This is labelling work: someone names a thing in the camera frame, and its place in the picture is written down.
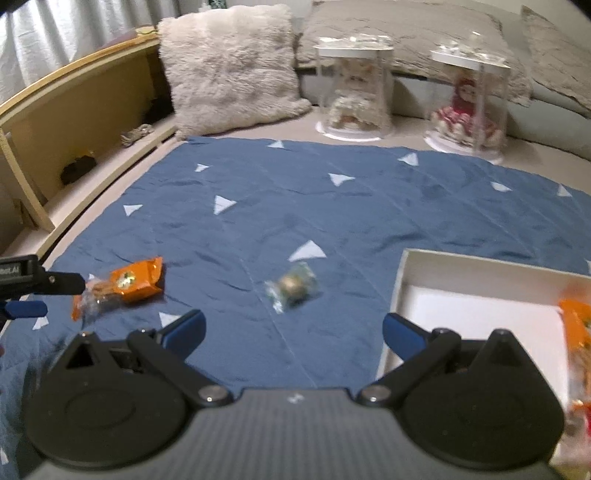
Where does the wooden bedside shelf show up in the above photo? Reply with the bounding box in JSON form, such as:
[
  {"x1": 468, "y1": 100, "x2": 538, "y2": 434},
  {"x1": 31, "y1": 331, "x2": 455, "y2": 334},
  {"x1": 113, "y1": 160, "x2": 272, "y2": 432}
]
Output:
[{"x1": 0, "y1": 28, "x2": 179, "y2": 259}]

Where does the coiled rope bundle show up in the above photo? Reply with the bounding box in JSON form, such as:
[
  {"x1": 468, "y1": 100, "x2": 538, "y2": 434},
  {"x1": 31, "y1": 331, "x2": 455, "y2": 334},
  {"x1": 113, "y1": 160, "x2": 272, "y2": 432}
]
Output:
[{"x1": 121, "y1": 124, "x2": 156, "y2": 148}]

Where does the long orange snack packet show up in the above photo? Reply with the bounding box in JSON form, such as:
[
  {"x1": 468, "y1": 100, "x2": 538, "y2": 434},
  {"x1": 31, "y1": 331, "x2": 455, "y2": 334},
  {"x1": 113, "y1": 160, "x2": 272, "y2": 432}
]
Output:
[{"x1": 558, "y1": 298, "x2": 591, "y2": 444}]

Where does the clear case with cream doll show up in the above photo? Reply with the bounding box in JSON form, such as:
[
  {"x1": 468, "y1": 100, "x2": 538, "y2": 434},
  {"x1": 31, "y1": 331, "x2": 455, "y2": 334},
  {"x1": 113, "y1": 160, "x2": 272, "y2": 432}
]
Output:
[{"x1": 315, "y1": 34, "x2": 396, "y2": 142}]

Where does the cream dressed doll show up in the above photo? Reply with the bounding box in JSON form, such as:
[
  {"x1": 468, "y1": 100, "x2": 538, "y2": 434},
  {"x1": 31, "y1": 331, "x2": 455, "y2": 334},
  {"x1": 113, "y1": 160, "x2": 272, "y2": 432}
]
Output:
[{"x1": 330, "y1": 60, "x2": 389, "y2": 131}]

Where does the clear green round snack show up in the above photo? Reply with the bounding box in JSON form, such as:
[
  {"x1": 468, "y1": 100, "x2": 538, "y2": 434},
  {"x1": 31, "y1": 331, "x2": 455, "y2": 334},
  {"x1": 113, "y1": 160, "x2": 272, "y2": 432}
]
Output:
[{"x1": 264, "y1": 261, "x2": 321, "y2": 315}]

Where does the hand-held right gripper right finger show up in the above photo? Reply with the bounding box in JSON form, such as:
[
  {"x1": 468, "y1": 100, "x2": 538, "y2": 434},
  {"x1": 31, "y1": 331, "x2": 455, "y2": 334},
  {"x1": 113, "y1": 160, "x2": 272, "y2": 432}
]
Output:
[{"x1": 358, "y1": 313, "x2": 537, "y2": 408}]

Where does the fluffy beige pillow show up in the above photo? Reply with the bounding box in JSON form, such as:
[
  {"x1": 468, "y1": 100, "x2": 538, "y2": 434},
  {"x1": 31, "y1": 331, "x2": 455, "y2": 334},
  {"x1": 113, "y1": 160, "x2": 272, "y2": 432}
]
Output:
[{"x1": 157, "y1": 4, "x2": 313, "y2": 140}]

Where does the red dressed doll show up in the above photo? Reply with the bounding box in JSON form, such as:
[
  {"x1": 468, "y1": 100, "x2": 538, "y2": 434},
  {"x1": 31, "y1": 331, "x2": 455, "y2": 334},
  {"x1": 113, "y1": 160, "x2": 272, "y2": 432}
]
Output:
[{"x1": 431, "y1": 76, "x2": 502, "y2": 147}]

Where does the white cardboard box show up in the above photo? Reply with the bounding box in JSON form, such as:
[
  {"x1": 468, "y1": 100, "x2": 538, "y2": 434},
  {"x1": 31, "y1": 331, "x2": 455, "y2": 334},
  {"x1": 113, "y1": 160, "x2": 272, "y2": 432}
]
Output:
[{"x1": 376, "y1": 248, "x2": 591, "y2": 468}]

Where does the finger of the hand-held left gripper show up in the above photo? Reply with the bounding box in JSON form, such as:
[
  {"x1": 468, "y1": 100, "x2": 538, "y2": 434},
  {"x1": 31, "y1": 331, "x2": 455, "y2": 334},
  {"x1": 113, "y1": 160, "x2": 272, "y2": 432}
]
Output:
[
  {"x1": 38, "y1": 271, "x2": 87, "y2": 295},
  {"x1": 0, "y1": 299, "x2": 49, "y2": 333}
]

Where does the grey quilted pillow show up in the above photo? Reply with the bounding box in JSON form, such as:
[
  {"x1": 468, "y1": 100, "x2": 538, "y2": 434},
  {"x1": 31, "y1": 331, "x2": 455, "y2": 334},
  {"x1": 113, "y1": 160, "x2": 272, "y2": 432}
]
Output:
[
  {"x1": 521, "y1": 4, "x2": 591, "y2": 117},
  {"x1": 294, "y1": 0, "x2": 533, "y2": 108}
]

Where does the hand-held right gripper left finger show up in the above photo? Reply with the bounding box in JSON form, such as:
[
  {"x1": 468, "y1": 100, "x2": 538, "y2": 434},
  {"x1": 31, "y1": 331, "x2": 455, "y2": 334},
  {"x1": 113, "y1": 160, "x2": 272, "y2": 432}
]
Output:
[{"x1": 58, "y1": 309, "x2": 233, "y2": 408}]

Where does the orange snack packet with cookies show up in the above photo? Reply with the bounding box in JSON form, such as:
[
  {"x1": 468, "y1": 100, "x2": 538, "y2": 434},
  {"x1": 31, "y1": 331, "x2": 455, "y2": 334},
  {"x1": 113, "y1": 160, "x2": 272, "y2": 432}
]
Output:
[{"x1": 71, "y1": 257, "x2": 165, "y2": 322}]

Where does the white curtain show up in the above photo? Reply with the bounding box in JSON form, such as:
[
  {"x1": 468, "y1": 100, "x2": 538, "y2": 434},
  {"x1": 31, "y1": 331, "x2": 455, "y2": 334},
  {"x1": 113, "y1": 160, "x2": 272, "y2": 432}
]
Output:
[{"x1": 0, "y1": 0, "x2": 182, "y2": 105}]

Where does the blue blanket with white triangles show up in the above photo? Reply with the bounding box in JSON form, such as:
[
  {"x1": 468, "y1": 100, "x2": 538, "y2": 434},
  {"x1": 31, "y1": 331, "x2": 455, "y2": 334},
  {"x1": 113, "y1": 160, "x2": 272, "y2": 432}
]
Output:
[{"x1": 0, "y1": 136, "x2": 591, "y2": 480}]

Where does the small black object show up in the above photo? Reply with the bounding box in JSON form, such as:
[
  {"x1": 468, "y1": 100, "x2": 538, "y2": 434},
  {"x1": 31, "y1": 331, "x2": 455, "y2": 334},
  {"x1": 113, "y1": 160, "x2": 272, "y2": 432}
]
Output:
[{"x1": 61, "y1": 156, "x2": 98, "y2": 186}]

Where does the clear case with red doll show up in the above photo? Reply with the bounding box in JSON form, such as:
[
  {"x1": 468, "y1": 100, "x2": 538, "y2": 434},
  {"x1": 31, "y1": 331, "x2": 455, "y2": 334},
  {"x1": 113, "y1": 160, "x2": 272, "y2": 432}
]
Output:
[{"x1": 424, "y1": 32, "x2": 512, "y2": 165}]

